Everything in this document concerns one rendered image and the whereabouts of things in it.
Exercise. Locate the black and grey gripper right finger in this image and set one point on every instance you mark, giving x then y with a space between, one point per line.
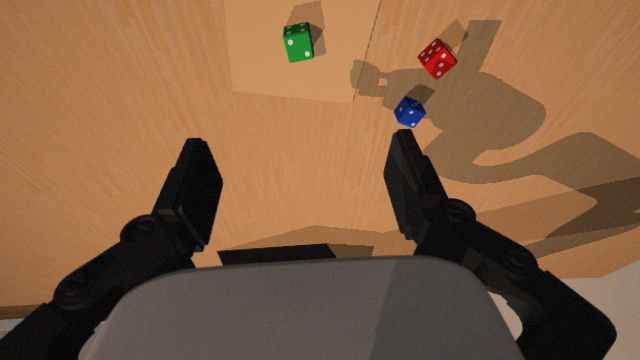
557 322

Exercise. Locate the blue die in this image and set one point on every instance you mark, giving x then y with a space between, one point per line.
409 112

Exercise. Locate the tan mat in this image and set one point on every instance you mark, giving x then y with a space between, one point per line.
340 31

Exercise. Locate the red die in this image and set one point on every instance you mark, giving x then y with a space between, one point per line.
437 59

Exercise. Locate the green die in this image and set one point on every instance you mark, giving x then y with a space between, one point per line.
298 42

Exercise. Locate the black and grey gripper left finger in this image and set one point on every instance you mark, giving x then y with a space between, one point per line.
150 245

